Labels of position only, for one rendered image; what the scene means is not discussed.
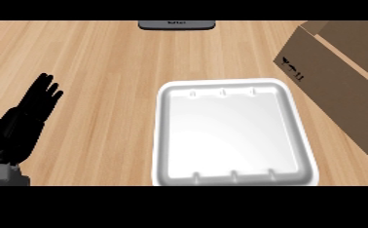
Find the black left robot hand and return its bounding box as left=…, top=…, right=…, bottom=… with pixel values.
left=0, top=72, right=64, bottom=166

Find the dark grey flat appliance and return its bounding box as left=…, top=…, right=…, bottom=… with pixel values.
left=135, top=20, right=217, bottom=31

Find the white foam tray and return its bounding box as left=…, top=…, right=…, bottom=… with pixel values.
left=150, top=77, right=320, bottom=187

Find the brown cardboard box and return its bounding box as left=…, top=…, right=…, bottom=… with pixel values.
left=271, top=20, right=368, bottom=155

